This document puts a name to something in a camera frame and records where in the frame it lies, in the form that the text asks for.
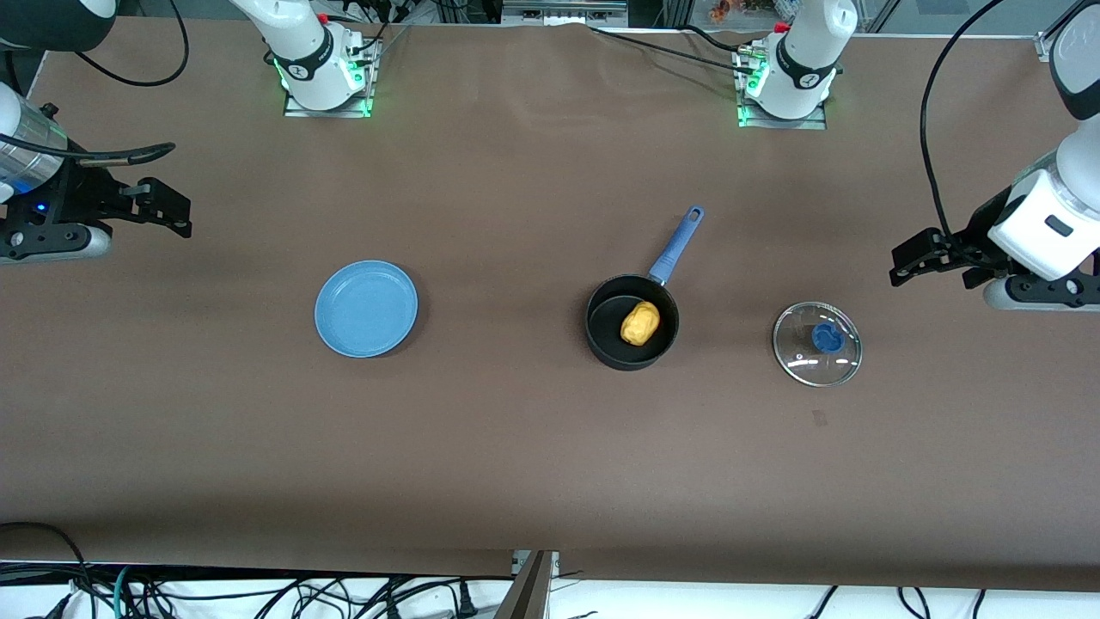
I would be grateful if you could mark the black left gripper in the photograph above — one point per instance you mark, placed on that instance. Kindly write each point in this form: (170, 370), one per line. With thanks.
(980, 229)

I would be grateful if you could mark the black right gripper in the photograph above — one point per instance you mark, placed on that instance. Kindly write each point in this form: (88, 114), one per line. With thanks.
(79, 193)

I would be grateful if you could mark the glass lid with blue knob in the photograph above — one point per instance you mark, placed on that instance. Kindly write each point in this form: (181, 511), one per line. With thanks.
(827, 338)

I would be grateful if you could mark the yellow potato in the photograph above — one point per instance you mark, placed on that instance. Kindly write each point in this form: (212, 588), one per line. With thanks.
(640, 323)

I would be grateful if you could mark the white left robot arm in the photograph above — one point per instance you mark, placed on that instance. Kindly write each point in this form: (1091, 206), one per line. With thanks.
(803, 60)

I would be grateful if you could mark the blue round plate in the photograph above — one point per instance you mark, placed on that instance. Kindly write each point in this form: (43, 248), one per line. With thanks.
(365, 309)

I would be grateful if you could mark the orange background objects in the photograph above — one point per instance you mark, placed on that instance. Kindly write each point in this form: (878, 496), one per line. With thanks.
(726, 10)

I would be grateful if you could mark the brown table cover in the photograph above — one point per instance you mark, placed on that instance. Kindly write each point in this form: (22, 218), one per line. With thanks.
(516, 447)

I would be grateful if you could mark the black power plug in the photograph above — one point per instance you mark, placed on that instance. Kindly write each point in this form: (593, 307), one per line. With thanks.
(467, 602)

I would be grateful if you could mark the aluminium profile beam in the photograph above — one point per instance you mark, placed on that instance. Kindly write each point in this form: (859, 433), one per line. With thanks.
(528, 593)

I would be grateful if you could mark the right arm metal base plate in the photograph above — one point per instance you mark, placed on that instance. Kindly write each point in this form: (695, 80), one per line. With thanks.
(344, 111)

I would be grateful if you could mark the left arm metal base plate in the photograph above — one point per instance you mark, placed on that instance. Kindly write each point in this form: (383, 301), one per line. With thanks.
(756, 121)

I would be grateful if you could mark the aluminium frame post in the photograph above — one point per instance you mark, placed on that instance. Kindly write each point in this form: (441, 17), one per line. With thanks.
(1048, 45)

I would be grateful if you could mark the silver metal rail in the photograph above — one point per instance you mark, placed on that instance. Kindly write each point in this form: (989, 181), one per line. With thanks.
(563, 10)

